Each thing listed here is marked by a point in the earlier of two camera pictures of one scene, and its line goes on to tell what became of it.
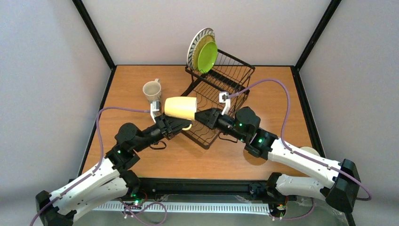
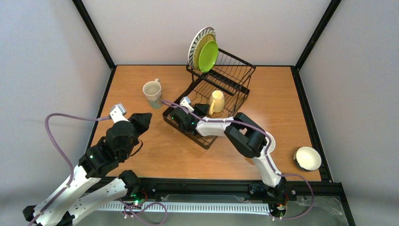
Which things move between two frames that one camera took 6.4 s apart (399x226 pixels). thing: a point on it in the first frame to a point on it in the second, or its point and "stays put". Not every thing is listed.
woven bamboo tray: x=199 y=43 stays put
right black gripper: x=213 y=117 to x=196 y=110
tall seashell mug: x=152 y=90 stays put
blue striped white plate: x=204 y=31 stays put
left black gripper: x=165 y=126 to x=136 y=121
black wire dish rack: x=223 y=87 stays put
